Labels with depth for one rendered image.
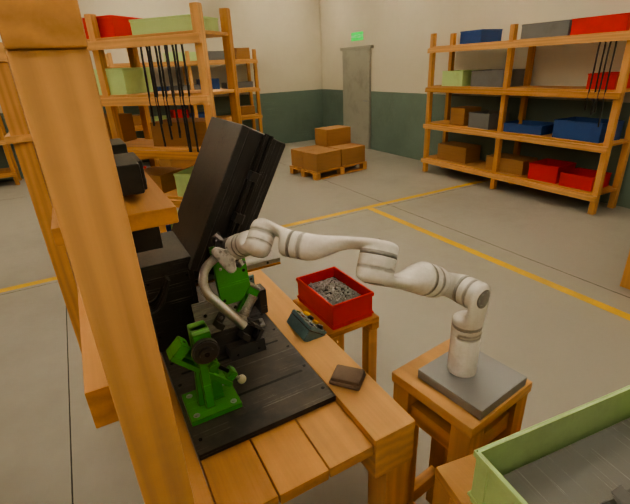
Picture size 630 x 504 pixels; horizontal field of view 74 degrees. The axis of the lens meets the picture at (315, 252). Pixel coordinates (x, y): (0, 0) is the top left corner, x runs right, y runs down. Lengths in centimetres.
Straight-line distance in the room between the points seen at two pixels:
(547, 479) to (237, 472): 78
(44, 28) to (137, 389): 56
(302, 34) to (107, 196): 1092
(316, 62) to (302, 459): 1091
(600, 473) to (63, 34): 143
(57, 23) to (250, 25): 1034
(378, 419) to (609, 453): 61
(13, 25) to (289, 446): 106
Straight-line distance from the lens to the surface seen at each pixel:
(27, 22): 66
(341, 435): 127
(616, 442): 150
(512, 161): 679
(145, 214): 100
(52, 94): 66
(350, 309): 180
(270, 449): 126
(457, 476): 134
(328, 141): 796
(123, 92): 441
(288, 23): 1135
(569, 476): 136
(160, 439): 91
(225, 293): 150
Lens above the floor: 182
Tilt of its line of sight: 24 degrees down
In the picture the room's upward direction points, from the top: 3 degrees counter-clockwise
